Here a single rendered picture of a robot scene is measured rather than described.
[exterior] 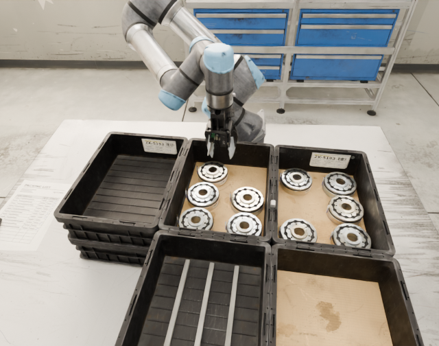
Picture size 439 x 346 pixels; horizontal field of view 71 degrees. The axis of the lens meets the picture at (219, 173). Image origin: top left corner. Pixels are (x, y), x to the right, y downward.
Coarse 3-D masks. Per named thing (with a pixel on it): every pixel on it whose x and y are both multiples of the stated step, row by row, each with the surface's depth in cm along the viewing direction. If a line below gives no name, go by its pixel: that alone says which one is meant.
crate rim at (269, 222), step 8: (240, 144) 107; (248, 144) 106; (256, 144) 106; (264, 144) 106; (184, 152) 103; (272, 152) 103; (184, 160) 101; (272, 160) 100; (272, 168) 97; (176, 176) 95; (272, 176) 95; (176, 184) 93; (272, 184) 92; (272, 192) 90; (168, 200) 88; (168, 208) 86; (160, 224) 82; (192, 232) 80; (200, 232) 80; (208, 232) 80; (216, 232) 80; (224, 232) 80; (256, 240) 78; (264, 240) 78
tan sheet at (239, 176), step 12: (228, 168) 112; (240, 168) 112; (252, 168) 112; (264, 168) 112; (192, 180) 108; (228, 180) 108; (240, 180) 108; (252, 180) 108; (264, 180) 108; (228, 192) 104; (264, 192) 103; (228, 204) 100; (264, 204) 100; (216, 216) 96; (228, 216) 96; (216, 228) 93
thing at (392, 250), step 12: (276, 156) 102; (276, 168) 97; (276, 180) 93; (372, 180) 93; (276, 192) 90; (372, 192) 90; (276, 204) 87; (276, 216) 83; (384, 216) 83; (276, 228) 81; (384, 228) 80; (276, 240) 78; (288, 240) 78; (360, 252) 75; (372, 252) 75; (384, 252) 75
